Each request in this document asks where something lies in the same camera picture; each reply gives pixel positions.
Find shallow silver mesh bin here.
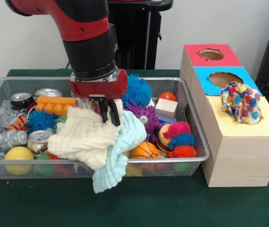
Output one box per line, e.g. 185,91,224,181
0,77,211,180

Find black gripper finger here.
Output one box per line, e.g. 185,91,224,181
108,100,122,127
100,97,109,123

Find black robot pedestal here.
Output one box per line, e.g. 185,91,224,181
107,0,174,70

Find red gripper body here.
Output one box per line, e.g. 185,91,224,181
69,69,129,100

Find multicolour spiky caterpillar toy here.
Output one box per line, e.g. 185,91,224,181
167,121,198,158

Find yellow ball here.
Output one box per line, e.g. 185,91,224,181
4,146,35,175

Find purple spiky toy with eyes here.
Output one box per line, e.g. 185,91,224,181
125,101,163,142

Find grey plastic robot toy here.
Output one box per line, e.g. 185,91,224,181
0,130,28,152

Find orange plastic building brick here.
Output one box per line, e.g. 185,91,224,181
35,96,76,116

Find red ball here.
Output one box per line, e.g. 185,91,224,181
158,92,177,102

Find blue spiky toy with eyes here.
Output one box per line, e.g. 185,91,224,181
122,73,152,109

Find wooden box with three holes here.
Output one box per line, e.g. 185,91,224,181
179,43,269,188

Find orange mini basketball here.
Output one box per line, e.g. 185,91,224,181
130,141,159,159

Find dark green tablecloth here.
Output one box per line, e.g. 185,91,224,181
0,69,269,227

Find mint green cloth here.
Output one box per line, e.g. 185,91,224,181
92,110,147,194

